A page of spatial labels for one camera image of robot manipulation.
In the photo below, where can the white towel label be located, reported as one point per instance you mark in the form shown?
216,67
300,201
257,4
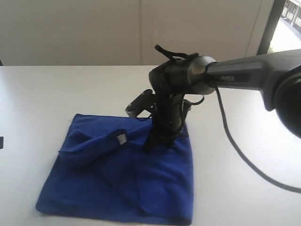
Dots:
122,138

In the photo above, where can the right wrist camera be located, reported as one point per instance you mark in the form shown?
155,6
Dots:
144,102

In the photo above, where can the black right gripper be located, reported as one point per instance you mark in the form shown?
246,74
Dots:
168,120

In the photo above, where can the blue microfibre towel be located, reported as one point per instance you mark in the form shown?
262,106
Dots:
95,177

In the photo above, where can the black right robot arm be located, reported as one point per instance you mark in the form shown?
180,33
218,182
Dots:
277,76

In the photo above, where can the dark window frame post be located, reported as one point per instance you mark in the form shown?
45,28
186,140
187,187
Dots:
270,27

